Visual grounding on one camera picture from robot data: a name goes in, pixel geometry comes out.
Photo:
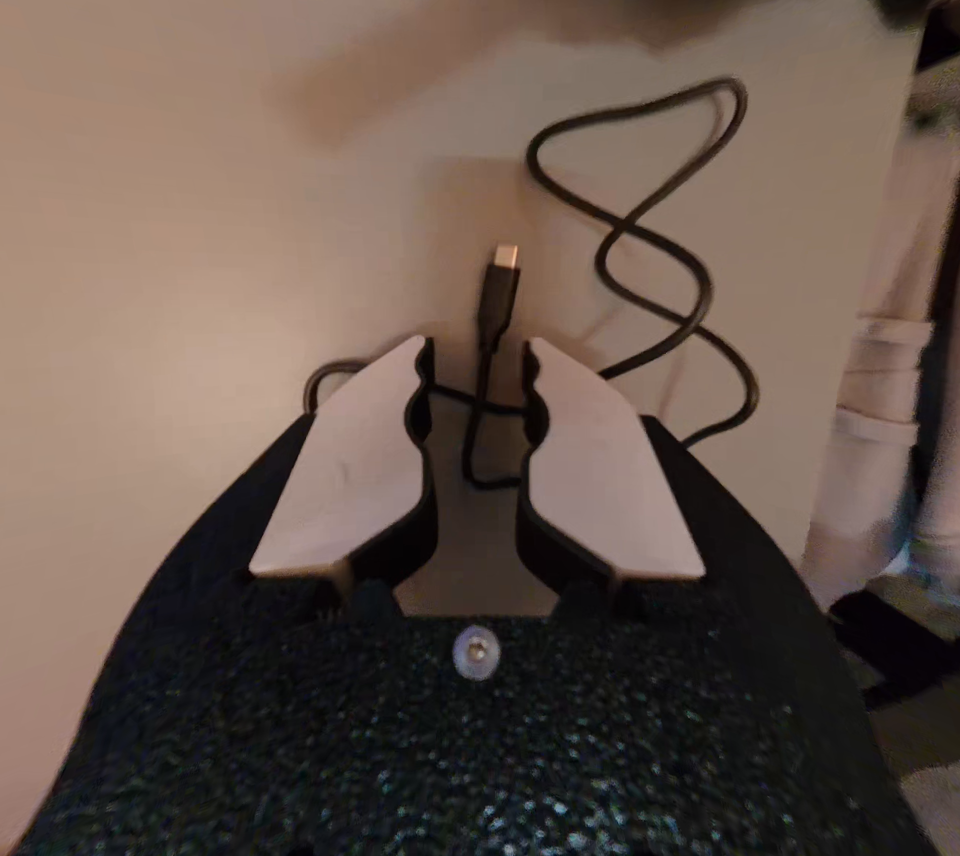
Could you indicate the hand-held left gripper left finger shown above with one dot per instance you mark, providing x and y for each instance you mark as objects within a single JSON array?
[{"x": 352, "y": 466}]

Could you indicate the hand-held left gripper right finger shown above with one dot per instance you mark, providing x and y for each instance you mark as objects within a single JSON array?
[{"x": 607, "y": 481}]

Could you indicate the beige desk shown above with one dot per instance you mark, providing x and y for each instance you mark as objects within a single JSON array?
[{"x": 187, "y": 196}]

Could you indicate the person's leg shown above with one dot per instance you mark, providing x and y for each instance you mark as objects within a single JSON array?
[{"x": 885, "y": 376}]

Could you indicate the black chair base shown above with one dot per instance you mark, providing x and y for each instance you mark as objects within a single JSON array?
[{"x": 900, "y": 646}]

